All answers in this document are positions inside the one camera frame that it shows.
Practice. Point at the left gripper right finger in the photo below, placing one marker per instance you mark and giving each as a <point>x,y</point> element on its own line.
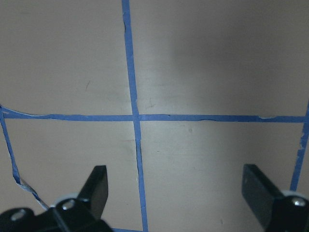
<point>259,193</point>

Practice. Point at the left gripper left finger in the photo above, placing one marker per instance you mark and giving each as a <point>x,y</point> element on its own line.
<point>94,193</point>

